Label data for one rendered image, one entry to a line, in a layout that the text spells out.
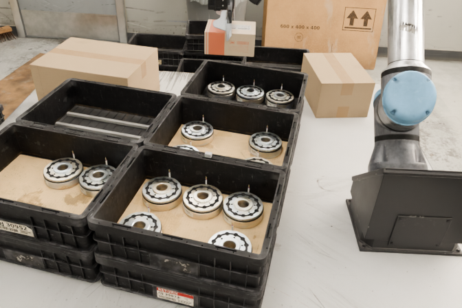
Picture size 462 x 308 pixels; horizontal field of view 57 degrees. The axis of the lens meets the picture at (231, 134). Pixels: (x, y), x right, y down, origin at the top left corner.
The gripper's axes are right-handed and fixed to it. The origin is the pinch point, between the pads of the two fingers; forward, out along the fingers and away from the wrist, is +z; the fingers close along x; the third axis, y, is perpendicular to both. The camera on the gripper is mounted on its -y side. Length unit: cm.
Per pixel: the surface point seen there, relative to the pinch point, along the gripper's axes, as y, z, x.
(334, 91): -41, 28, -18
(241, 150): -5.8, 27.5, 27.0
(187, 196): 7, 24, 53
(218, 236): -2, 25, 66
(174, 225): 10, 27, 60
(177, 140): 14.9, 27.3, 24.0
